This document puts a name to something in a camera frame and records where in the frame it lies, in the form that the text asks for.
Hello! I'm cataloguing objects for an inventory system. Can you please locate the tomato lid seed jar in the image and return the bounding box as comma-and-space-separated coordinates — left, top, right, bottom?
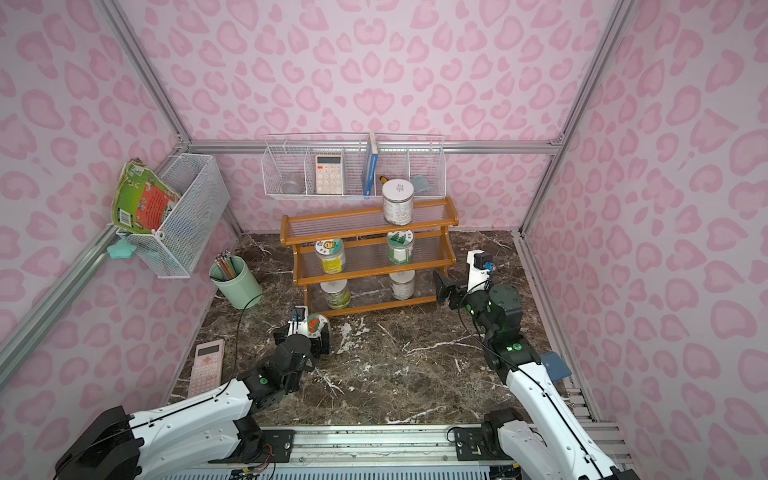
306, 314, 328, 338

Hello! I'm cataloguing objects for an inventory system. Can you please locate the green label seed jar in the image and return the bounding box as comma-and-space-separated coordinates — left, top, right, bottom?
387, 230, 415, 265

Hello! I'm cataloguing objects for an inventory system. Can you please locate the sunflower lid yellow jar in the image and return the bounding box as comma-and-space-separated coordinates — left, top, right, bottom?
315, 238, 346, 275

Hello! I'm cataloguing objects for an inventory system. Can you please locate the white lid grey jar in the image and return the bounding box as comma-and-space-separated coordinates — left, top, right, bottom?
382, 179, 415, 226

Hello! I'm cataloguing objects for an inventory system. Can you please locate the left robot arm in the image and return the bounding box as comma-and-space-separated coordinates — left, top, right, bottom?
54, 316, 331, 479

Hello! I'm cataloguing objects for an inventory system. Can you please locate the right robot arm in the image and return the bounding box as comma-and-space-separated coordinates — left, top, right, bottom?
433, 270, 638, 479

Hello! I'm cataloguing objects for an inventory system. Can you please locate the bottom left seed jar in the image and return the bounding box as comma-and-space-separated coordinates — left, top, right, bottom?
320, 280, 351, 310

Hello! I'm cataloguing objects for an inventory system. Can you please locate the wooden three-tier shelf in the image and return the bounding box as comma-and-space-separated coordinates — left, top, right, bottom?
280, 197, 459, 317

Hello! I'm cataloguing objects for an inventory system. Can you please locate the mint green pencil cup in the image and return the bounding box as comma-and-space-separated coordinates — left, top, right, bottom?
209, 255, 263, 310

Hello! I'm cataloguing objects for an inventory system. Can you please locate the pink calculator on table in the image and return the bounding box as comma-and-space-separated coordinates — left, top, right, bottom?
187, 339, 225, 398

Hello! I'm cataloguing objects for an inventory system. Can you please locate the coloured pencils bundle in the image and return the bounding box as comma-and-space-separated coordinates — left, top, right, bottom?
215, 251, 238, 281

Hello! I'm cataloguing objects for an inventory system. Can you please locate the grey blue cup in basket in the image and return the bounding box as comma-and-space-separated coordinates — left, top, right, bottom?
410, 175, 432, 195

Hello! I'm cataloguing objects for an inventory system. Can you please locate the blue wallet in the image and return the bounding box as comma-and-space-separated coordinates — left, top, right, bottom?
540, 351, 572, 382

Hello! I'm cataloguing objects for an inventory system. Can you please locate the blue book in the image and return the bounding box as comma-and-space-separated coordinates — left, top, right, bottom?
361, 132, 379, 198

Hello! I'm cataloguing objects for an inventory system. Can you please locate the white mesh side basket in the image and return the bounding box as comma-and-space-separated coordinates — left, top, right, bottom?
120, 153, 230, 279

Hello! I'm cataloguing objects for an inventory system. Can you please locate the clear cup in basket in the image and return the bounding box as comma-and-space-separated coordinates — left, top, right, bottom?
280, 173, 306, 195

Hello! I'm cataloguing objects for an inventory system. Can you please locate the pink calculator in basket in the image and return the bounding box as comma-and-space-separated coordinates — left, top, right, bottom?
315, 154, 344, 195

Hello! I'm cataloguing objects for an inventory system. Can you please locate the mint star hook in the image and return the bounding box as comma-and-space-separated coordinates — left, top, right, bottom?
107, 236, 138, 260

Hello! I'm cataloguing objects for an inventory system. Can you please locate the green snack bag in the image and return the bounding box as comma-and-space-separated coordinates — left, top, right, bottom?
112, 158, 181, 234

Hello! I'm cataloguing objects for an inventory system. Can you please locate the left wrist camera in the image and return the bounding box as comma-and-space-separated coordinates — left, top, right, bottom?
288, 306, 309, 337

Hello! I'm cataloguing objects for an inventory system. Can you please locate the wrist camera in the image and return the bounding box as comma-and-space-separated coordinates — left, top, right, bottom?
288, 306, 309, 337
467, 250, 495, 293

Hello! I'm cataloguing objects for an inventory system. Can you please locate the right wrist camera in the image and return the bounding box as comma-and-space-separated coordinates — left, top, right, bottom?
467, 250, 495, 293

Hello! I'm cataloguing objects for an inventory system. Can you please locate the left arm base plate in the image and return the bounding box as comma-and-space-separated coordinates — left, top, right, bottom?
239, 429, 296, 465

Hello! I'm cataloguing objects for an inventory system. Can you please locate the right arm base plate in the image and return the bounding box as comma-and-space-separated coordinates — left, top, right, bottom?
446, 426, 498, 461

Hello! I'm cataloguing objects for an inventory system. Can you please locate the white wire wall basket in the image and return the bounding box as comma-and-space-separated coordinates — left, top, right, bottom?
261, 132, 447, 200

